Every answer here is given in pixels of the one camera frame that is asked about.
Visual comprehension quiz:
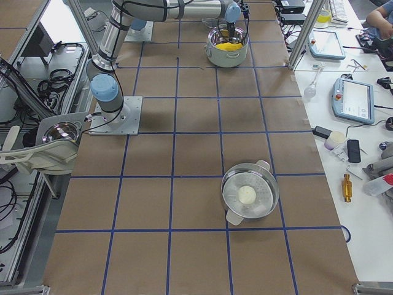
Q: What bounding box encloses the far teach pendant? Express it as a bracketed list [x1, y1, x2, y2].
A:
[308, 30, 346, 60]

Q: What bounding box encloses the near teach pendant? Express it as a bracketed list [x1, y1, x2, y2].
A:
[331, 78, 375, 125]

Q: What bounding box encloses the metal bowl on tray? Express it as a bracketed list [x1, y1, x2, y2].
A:
[42, 121, 79, 143]

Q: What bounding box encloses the yellow corn cob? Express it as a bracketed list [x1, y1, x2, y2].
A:
[215, 42, 243, 52]

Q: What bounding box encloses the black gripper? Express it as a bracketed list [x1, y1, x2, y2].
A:
[227, 0, 249, 37]

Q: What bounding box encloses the teach pendant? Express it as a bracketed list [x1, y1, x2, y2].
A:
[308, 30, 346, 60]
[331, 78, 375, 125]

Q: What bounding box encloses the silver steamer pot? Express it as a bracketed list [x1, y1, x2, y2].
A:
[221, 160, 279, 226]

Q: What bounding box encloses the black power adapter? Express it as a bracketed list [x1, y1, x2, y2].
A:
[312, 126, 332, 140]

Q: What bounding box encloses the black phone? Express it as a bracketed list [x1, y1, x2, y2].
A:
[347, 140, 361, 163]

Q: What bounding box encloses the yellow tape roll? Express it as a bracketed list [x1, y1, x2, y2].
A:
[317, 9, 331, 23]

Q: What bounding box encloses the pale green cooking pot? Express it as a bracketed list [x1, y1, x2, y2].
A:
[204, 25, 248, 68]

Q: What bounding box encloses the white plastic chair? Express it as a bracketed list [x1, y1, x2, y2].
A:
[1, 112, 87, 175]

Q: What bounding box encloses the purple white cup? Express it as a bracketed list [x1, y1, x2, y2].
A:
[324, 131, 346, 151]

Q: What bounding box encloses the white light bulb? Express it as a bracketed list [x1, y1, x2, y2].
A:
[303, 64, 324, 102]

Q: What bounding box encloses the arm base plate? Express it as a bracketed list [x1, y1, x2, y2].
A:
[125, 18, 154, 43]
[88, 96, 142, 136]

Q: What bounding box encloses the aluminium frame post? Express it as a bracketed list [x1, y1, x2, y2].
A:
[287, 0, 325, 70]

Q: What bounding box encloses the gold brass fitting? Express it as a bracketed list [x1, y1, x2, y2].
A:
[341, 173, 352, 203]

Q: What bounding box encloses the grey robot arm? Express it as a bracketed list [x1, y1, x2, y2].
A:
[87, 1, 241, 132]

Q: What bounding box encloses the white steamed bun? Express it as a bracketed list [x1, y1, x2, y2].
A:
[238, 186, 257, 205]

